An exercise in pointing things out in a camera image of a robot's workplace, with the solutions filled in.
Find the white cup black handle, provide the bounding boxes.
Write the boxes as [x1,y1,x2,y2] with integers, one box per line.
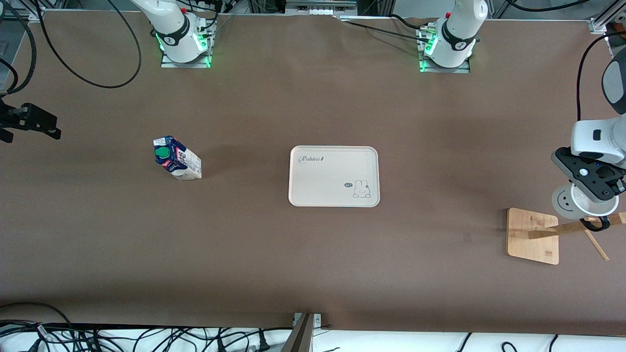
[552,183,620,232]

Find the blue white milk carton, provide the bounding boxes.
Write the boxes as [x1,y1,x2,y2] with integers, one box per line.
[153,136,202,182]

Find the wooden cup stand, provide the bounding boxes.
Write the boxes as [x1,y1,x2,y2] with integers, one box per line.
[506,208,626,265]

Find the cream rabbit print tray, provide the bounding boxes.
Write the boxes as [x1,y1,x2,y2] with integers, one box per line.
[289,146,380,208]

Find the aluminium profile bar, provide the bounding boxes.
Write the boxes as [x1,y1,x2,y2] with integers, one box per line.
[281,313,322,352]

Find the black hanging cable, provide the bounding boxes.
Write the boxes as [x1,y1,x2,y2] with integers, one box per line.
[0,0,38,96]

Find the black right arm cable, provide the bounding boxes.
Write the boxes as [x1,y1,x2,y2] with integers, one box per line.
[34,0,143,89]

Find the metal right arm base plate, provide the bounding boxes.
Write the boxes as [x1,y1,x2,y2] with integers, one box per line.
[160,20,213,69]

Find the black arched cable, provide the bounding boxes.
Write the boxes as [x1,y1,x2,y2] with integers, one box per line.
[0,302,75,338]

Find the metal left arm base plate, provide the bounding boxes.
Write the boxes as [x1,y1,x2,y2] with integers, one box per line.
[418,24,471,74]

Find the black cable tangle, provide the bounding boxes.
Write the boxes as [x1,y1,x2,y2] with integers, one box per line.
[0,320,294,352]

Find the black cable on table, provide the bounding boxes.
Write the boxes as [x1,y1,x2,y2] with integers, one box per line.
[340,14,436,43]

